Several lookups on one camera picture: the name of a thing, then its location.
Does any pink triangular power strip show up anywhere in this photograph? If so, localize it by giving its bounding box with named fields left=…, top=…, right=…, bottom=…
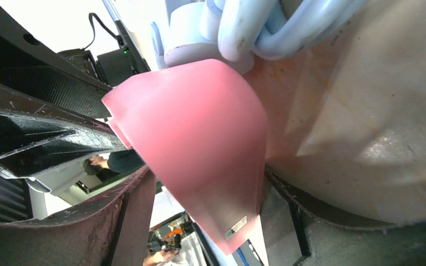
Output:
left=102, top=59, right=268, bottom=255

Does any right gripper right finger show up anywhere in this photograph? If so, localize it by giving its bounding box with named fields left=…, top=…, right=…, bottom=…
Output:
left=261, top=167, right=426, bottom=265

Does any light blue power strip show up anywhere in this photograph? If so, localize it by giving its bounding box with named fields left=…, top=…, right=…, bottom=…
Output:
left=150, top=1, right=363, bottom=74

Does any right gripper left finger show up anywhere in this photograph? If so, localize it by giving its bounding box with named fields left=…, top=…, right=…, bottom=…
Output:
left=0, top=166, right=156, bottom=265

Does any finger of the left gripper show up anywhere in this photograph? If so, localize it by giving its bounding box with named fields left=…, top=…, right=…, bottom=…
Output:
left=0, top=84, right=125, bottom=178

